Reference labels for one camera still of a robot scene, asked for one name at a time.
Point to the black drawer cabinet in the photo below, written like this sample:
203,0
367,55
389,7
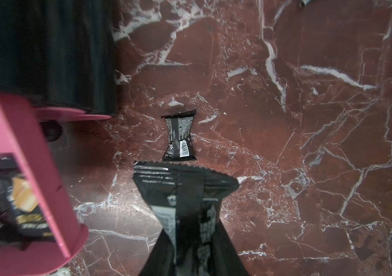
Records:
59,53

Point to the pink top drawer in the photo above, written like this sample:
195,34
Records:
25,138

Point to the pink drawer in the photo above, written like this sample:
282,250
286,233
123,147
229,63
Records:
25,138
61,114

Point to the pink middle drawer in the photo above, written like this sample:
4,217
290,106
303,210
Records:
61,114

